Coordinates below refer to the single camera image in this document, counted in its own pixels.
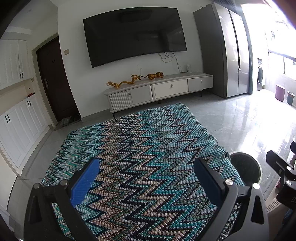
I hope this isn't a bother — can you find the round white trash bin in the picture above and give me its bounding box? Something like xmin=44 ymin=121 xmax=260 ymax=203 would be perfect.
xmin=229 ymin=152 xmax=262 ymax=186

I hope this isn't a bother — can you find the golden dragon figurine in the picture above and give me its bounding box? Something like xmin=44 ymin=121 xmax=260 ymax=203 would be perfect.
xmin=106 ymin=74 xmax=140 ymax=89

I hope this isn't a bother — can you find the white washing machine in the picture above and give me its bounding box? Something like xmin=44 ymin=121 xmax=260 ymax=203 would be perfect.
xmin=257 ymin=58 xmax=264 ymax=91

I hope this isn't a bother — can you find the white low TV cabinet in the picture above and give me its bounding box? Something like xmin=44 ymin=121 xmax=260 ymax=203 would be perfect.
xmin=104 ymin=72 xmax=213 ymax=113

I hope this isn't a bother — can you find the teal small bin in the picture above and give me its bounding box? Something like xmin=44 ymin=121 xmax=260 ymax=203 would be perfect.
xmin=287 ymin=91 xmax=295 ymax=105

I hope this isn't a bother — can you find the grey double-door refrigerator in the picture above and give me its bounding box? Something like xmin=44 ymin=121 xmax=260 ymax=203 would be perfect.
xmin=193 ymin=3 xmax=250 ymax=98

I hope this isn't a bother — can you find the white router on cabinet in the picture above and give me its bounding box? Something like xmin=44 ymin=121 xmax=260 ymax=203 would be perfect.
xmin=187 ymin=64 xmax=192 ymax=73

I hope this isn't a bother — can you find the white wall cupboard unit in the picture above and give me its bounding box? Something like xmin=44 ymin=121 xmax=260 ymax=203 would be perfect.
xmin=1 ymin=40 xmax=49 ymax=175

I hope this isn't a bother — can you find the dark brown entrance door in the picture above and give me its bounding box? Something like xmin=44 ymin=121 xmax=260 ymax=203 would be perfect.
xmin=36 ymin=37 xmax=80 ymax=122

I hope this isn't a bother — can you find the large black wall television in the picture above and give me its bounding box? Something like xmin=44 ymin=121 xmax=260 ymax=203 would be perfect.
xmin=83 ymin=6 xmax=187 ymax=67

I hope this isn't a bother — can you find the golden tiger figurine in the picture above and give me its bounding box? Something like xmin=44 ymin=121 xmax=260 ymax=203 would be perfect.
xmin=141 ymin=71 xmax=164 ymax=80

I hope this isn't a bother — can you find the grey door mat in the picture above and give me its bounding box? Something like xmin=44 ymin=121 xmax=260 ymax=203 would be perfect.
xmin=53 ymin=114 xmax=81 ymax=131

